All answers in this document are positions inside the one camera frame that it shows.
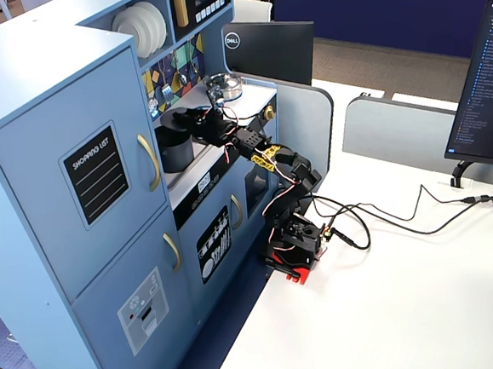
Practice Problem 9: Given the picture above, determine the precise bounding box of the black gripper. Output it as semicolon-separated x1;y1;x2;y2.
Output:
171;102;241;152

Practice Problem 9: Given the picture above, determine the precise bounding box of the gold fridge door handle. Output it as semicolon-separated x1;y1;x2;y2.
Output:
136;133;163;193

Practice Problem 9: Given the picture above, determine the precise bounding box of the thick black cable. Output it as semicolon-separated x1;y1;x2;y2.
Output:
311;180;493;256

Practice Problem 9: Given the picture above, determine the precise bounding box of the white toy plate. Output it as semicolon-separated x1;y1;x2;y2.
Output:
127;1;163;58
137;0;169;53
110;4;153;62

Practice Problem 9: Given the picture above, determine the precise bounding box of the thin black cable with plug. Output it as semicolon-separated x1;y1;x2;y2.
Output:
311;178;493;231

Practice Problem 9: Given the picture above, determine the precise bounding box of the gray pot lid with knob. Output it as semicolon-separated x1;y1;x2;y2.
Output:
158;107;192;135

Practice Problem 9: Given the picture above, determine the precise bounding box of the blue freezer door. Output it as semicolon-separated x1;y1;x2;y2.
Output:
65;204;200;369

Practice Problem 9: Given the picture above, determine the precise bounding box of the blue wooden toy kitchen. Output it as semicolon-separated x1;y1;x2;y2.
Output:
0;0;301;369

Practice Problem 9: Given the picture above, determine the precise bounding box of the red base clamp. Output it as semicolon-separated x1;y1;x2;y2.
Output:
258;245;330;289

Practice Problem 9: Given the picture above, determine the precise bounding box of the switched-on computer monitor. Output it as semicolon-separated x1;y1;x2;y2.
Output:
431;0;493;174

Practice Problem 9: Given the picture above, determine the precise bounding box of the black toy microwave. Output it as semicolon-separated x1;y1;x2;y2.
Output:
168;0;236;42

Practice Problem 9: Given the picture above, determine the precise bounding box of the small wrist camera board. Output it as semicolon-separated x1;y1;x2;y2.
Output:
205;84;226;108

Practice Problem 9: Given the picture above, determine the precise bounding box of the steel toy ladle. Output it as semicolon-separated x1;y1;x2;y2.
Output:
171;48;189;88

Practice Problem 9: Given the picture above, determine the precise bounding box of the shiny steel toy pot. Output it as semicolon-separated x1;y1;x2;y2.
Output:
206;82;244;104

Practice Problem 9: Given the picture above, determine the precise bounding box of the steel toy spoon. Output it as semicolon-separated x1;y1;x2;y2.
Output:
186;43;200;75

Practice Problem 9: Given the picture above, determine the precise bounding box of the gold dishwasher door handle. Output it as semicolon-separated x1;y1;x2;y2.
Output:
228;193;246;231

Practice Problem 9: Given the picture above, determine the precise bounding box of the steel toy skimmer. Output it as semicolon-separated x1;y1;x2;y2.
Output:
144;69;160;118

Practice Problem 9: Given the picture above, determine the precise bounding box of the colourful mosaic backsplash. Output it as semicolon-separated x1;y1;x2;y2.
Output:
139;32;210;123

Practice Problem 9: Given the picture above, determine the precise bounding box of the steel toy spatula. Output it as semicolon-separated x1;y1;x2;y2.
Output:
158;57;176;103

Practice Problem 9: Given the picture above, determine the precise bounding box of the gray toy sink basin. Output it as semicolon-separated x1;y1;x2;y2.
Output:
161;130;230;190

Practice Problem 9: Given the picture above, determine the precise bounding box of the blue fridge door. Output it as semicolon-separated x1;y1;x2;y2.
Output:
0;44;178;311

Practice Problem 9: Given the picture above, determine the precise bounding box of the gray toy cooking pot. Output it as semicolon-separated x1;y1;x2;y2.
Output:
154;122;197;175

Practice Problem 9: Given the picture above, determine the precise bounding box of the black monitor stand clamp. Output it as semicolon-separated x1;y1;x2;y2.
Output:
448;159;479;190

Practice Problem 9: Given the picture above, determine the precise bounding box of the white chair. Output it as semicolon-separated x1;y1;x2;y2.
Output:
231;0;276;26

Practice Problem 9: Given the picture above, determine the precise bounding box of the black shopping list board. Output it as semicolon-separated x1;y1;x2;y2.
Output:
55;118;135;233

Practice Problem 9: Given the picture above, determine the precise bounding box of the black Dell monitor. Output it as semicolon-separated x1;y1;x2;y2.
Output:
221;15;320;93

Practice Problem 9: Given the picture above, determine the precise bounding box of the gray ice dispenser panel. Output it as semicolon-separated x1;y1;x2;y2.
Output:
113;265;175;358

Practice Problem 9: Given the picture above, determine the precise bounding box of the gold microwave door handle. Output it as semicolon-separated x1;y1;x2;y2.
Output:
172;0;191;28

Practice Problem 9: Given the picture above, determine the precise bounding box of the blue dishwasher door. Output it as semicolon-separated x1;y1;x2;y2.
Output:
170;158;267;327

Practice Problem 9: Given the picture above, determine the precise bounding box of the gold freezer door handle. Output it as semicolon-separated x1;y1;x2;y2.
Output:
163;231;183;274

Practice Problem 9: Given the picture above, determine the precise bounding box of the gray desk divider panel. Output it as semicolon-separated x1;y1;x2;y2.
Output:
337;85;493;194
272;77;341;191

